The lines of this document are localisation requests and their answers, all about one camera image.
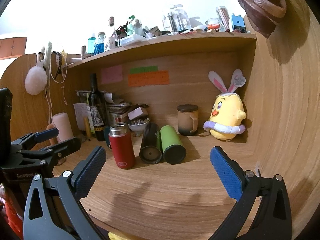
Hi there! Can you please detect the orange sticky note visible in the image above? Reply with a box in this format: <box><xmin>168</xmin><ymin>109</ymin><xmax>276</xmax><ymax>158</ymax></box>
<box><xmin>128</xmin><ymin>70</ymin><xmax>170</xmax><ymax>87</ymax></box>

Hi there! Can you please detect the white handwritten note paper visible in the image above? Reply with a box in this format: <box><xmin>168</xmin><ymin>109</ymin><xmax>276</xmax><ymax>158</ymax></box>
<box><xmin>73</xmin><ymin>103</ymin><xmax>87</xmax><ymax>131</ymax></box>

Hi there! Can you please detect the blue liquid glass bottle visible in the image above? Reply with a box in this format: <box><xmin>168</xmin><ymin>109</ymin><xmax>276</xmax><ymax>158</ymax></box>
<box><xmin>94</xmin><ymin>31</ymin><xmax>105</xmax><ymax>55</ymax></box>

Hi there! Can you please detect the white hanging cable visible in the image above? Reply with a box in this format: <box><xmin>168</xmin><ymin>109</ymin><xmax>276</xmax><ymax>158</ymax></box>
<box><xmin>44</xmin><ymin>51</ymin><xmax>69</xmax><ymax>123</ymax></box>

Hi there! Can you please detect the wooden shelf board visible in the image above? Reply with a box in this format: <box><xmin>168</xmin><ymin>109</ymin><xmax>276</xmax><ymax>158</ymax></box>
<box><xmin>68</xmin><ymin>33</ymin><xmax>257</xmax><ymax>68</ymax></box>

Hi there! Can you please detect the stack of books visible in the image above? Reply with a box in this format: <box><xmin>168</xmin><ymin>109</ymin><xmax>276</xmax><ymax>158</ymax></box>
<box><xmin>106</xmin><ymin>102</ymin><xmax>132</xmax><ymax>126</ymax></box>

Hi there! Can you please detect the yellow wooden stick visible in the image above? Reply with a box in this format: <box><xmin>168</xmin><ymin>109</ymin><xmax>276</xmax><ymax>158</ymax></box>
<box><xmin>83</xmin><ymin>116</ymin><xmax>92</xmax><ymax>139</ymax></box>

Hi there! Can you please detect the small white box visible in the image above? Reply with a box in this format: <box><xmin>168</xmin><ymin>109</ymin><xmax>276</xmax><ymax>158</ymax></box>
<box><xmin>127</xmin><ymin>107</ymin><xmax>148</xmax><ymax>120</ymax></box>

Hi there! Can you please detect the yellow chick bunny plush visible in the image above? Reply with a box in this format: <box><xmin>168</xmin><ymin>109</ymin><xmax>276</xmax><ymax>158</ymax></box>
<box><xmin>203</xmin><ymin>69</ymin><xmax>247</xmax><ymax>141</ymax></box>

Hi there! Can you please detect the pink sticky note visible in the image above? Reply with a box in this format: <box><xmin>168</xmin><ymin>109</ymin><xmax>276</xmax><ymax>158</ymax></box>
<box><xmin>101</xmin><ymin>65</ymin><xmax>123</xmax><ymax>84</ymax></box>

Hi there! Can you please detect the white fluffy pompom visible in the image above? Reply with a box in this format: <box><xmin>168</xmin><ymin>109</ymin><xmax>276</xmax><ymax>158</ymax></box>
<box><xmin>24</xmin><ymin>42</ymin><xmax>52</xmax><ymax>95</ymax></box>

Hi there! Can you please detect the black thermos bottle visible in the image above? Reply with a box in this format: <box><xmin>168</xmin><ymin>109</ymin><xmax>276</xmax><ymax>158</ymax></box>
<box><xmin>139</xmin><ymin>122</ymin><xmax>162</xmax><ymax>164</ymax></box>

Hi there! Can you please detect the white bowl with trinkets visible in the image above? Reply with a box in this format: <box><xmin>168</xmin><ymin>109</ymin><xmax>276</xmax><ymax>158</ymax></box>
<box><xmin>127</xmin><ymin>118</ymin><xmax>150</xmax><ymax>137</ymax></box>

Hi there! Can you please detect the beige lidded mug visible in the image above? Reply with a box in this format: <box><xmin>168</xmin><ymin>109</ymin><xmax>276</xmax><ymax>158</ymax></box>
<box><xmin>177</xmin><ymin>104</ymin><xmax>199</xmax><ymax>136</ymax></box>

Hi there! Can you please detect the blue pencil sharpener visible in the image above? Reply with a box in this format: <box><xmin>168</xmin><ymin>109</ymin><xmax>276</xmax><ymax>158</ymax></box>
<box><xmin>230</xmin><ymin>14</ymin><xmax>247</xmax><ymax>33</ymax></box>

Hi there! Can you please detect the green white tube bottle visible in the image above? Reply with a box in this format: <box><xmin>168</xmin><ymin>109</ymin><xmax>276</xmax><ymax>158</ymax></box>
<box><xmin>86</xmin><ymin>103</ymin><xmax>95</xmax><ymax>134</ymax></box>

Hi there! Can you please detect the green sticky note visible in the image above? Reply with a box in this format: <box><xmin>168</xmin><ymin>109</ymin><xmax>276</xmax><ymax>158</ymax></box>
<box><xmin>130</xmin><ymin>66</ymin><xmax>158</xmax><ymax>74</ymax></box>

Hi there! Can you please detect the dark wine bottle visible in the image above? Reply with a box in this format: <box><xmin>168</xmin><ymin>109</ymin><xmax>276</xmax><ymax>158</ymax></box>
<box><xmin>88</xmin><ymin>73</ymin><xmax>107</xmax><ymax>141</ymax></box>

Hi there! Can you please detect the white plastic tray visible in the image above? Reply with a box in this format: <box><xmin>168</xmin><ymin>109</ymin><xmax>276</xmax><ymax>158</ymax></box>
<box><xmin>120</xmin><ymin>34</ymin><xmax>146</xmax><ymax>47</ymax></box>

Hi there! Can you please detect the teal cup on shelf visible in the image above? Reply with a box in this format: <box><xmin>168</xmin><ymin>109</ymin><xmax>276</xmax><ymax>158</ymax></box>
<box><xmin>87</xmin><ymin>36</ymin><xmax>96</xmax><ymax>54</ymax></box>

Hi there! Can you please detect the pink mug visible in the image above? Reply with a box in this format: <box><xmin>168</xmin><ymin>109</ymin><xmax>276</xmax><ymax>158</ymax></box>
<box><xmin>46</xmin><ymin>112</ymin><xmax>74</xmax><ymax>145</ymax></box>

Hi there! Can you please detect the green thermos bottle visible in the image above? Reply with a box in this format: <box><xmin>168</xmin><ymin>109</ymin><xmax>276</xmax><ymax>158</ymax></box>
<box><xmin>160</xmin><ymin>125</ymin><xmax>187</xmax><ymax>165</ymax></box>

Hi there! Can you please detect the brown tied curtain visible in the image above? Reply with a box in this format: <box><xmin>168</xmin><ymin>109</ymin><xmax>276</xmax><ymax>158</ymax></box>
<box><xmin>238</xmin><ymin>0</ymin><xmax>287</xmax><ymax>38</ymax></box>

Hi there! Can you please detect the red thermos cup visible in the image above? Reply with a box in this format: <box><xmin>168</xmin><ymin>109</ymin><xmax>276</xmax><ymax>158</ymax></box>
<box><xmin>108</xmin><ymin>122</ymin><xmax>136</xmax><ymax>169</ymax></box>

